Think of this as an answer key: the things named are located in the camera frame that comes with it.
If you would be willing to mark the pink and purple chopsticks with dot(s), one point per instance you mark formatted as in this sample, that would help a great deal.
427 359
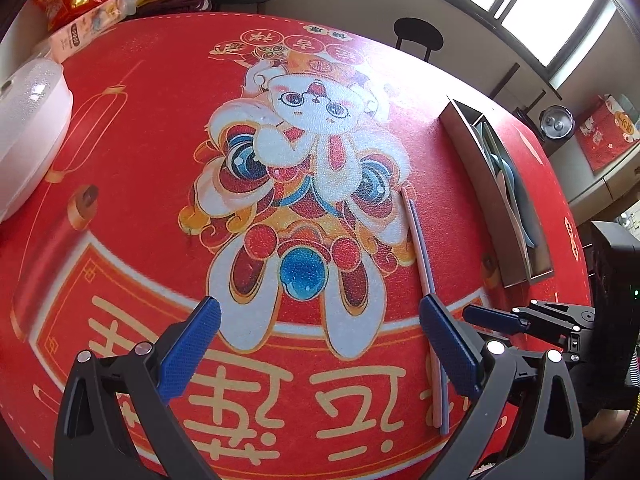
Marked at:
424 255

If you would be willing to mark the cream refrigerator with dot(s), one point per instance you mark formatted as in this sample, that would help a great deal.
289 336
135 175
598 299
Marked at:
600 190

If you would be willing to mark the white plastic lidded container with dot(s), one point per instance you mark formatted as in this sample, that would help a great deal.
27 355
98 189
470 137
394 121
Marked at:
30 125

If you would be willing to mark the black metal frame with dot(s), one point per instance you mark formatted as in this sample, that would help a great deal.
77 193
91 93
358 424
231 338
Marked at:
505 77

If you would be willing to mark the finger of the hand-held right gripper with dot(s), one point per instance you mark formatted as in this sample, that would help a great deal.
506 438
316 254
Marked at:
492 317
565 314

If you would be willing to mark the stainless steel utensil holder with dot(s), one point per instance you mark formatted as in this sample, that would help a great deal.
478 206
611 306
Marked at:
475 175

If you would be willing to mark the light blue spoon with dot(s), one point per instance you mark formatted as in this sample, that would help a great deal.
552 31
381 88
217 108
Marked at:
525 205

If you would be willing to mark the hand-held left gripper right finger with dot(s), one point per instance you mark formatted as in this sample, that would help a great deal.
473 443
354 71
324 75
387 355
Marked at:
450 345

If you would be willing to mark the red printed cloth cover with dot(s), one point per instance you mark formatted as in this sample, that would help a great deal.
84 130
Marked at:
605 135

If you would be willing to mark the red printed table mat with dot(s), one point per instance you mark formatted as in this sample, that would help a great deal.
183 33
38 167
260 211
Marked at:
150 160

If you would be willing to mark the dark framed window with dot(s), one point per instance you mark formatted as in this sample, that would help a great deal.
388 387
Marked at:
550 5

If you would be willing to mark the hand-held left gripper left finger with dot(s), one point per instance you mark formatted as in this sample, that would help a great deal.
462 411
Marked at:
192 345

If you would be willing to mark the pink tissue pack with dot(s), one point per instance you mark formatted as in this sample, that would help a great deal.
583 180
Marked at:
85 30

